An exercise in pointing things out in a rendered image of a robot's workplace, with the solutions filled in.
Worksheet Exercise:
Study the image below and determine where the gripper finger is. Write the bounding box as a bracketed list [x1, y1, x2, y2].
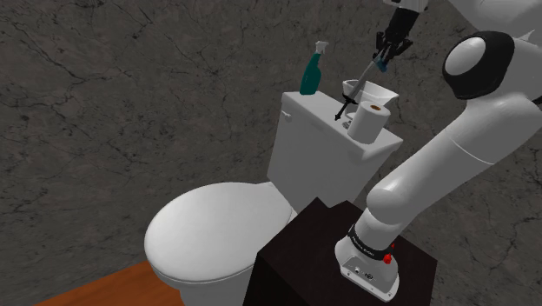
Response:
[373, 32, 391, 61]
[385, 39, 414, 65]

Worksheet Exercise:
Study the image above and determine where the grey stick tool black tip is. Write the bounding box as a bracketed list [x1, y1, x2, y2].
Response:
[334, 47, 391, 123]

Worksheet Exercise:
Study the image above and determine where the white bowl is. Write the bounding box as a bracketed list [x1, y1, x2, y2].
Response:
[340, 78, 400, 130]

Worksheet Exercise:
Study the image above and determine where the teal spray bottle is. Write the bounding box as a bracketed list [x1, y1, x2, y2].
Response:
[299, 40, 330, 96]

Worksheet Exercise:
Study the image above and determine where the white toilet paper roll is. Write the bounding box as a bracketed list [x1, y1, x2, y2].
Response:
[347, 100, 392, 144]

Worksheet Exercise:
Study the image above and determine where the dark robot stand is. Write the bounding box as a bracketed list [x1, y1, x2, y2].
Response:
[243, 196, 439, 306]

